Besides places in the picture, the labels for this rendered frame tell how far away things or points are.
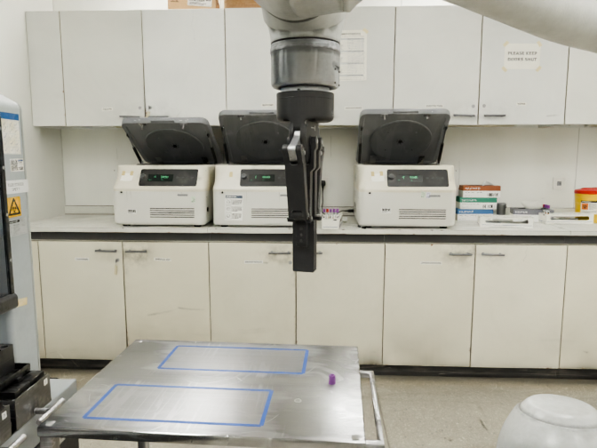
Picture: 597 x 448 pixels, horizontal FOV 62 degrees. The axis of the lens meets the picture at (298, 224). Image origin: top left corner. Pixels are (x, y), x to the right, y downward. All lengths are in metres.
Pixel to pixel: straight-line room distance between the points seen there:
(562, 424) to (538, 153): 3.11
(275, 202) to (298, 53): 2.29
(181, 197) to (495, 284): 1.87
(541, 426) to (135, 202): 2.63
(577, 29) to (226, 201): 2.45
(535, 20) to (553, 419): 0.49
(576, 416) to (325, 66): 0.55
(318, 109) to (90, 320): 2.82
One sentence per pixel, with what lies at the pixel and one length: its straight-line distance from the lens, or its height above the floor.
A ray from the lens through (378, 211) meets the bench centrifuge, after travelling 2.90.
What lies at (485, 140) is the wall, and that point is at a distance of 3.66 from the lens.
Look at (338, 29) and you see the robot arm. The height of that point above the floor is 1.47.
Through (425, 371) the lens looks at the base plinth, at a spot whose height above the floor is 0.03.
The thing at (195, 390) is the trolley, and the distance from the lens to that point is 1.14.
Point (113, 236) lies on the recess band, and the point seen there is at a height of 0.84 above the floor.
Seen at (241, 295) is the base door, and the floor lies 0.50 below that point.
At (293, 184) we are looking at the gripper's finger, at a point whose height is 1.28.
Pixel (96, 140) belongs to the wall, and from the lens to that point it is 3.83.
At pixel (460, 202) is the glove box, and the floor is 1.02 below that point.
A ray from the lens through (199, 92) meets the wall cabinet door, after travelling 3.26.
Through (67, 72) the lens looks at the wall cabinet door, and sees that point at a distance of 3.57.
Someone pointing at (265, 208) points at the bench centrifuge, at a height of 1.01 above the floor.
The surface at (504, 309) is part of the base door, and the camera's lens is 3.17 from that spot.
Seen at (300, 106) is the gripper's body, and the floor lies 1.37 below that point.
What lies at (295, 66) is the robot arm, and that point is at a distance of 0.64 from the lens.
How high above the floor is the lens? 1.31
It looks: 8 degrees down
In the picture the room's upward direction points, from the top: straight up
